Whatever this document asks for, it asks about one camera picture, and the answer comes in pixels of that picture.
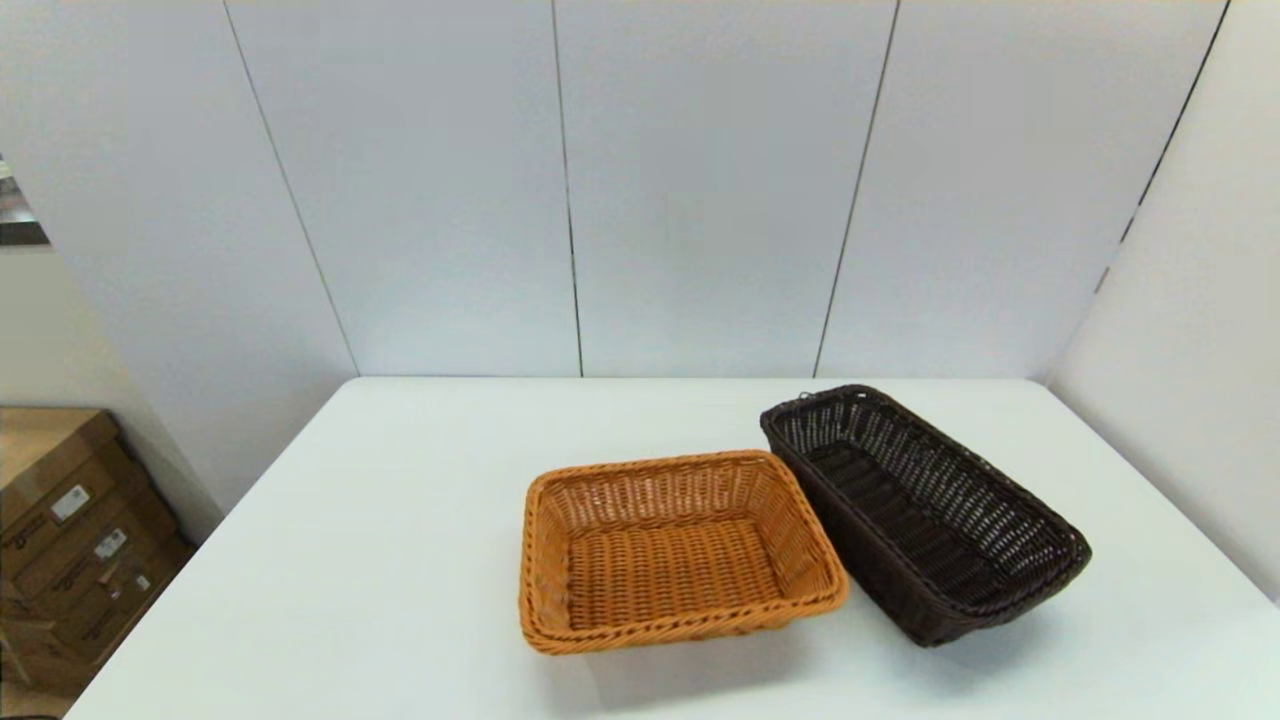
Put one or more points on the dark wall shelf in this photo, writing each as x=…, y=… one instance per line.
x=18, y=225

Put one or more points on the orange wicker basket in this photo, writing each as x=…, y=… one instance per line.
x=670, y=570

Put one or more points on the dark brown wicker basket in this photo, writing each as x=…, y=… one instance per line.
x=930, y=520

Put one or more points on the brown cardboard box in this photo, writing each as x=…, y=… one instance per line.
x=70, y=630
x=40, y=450
x=80, y=560

